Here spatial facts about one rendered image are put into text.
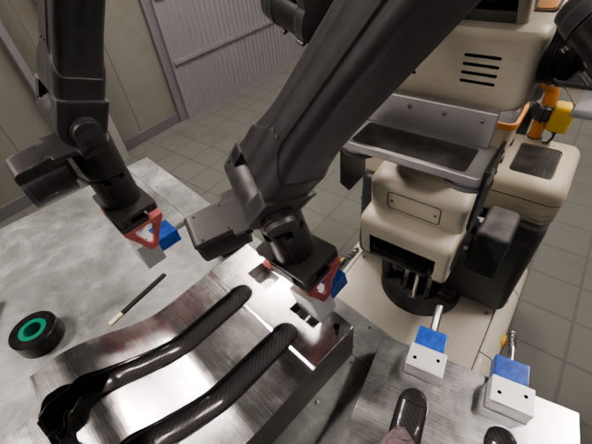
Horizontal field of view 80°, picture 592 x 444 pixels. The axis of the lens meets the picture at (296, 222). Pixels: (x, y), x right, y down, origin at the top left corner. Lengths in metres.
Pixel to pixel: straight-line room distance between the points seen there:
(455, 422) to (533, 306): 1.32
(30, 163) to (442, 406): 0.62
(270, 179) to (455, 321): 1.12
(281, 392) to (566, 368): 1.36
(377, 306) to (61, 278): 0.95
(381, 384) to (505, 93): 0.47
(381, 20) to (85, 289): 0.79
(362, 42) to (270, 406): 0.45
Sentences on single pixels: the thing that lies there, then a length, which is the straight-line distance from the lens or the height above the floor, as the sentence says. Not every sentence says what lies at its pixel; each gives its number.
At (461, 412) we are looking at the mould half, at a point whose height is 0.86.
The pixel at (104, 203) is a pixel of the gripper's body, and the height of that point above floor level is 1.05.
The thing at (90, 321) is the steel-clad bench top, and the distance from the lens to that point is 0.82.
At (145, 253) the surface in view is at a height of 0.94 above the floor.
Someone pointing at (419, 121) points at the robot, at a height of 1.06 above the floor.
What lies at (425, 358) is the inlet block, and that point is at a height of 0.88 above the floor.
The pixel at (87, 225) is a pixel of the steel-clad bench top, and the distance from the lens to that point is 1.05.
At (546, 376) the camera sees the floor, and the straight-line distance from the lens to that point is 1.68.
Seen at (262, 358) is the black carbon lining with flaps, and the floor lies 0.88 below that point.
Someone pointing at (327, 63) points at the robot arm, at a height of 1.30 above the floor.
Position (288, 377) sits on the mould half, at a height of 0.89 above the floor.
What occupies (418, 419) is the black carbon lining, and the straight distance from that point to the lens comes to 0.56.
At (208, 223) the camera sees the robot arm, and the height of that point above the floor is 1.12.
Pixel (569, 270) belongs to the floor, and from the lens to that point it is 2.05.
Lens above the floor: 1.38
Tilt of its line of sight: 43 degrees down
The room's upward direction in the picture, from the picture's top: 7 degrees counter-clockwise
